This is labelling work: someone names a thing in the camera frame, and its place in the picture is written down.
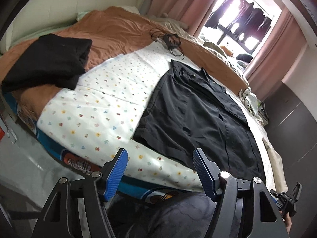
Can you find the person's right hand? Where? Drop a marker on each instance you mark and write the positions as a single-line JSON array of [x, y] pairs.
[[288, 223]]

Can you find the cream padded headboard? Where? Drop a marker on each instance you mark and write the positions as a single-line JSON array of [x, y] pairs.
[[20, 18]]

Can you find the pink right curtain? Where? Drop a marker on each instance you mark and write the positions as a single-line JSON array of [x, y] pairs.
[[276, 56]]

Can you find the beige folded cloth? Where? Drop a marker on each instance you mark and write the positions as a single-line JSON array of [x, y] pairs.
[[277, 167]]

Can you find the black long-sleeve jacket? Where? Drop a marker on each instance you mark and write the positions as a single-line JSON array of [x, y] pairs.
[[184, 109]]

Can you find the crumpled patterned white cloth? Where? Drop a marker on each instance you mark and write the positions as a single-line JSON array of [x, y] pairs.
[[250, 101]]

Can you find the orange-brown blanket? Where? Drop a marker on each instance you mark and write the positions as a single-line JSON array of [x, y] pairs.
[[116, 31]]

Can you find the white bedside drawer cabinet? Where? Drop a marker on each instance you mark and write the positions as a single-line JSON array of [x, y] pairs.
[[262, 113]]

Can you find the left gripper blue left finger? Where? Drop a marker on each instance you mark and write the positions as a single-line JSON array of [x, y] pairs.
[[112, 174]]

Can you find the blue cartoon mattress side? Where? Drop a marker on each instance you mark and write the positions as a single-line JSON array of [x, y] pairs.
[[129, 187]]

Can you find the orange plush toy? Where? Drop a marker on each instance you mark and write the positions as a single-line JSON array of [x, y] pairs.
[[227, 51]]

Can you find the dark hanging clothes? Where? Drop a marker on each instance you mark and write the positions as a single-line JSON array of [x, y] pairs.
[[252, 21]]

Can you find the floral white bed sheet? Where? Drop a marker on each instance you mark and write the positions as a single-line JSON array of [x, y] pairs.
[[100, 116]]

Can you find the black folded garment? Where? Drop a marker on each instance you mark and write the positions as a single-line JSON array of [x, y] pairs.
[[51, 59]]

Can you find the person's legs in grey trousers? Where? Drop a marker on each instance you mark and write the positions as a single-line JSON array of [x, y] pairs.
[[186, 215]]

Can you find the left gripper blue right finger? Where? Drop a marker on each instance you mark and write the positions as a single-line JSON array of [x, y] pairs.
[[208, 173]]

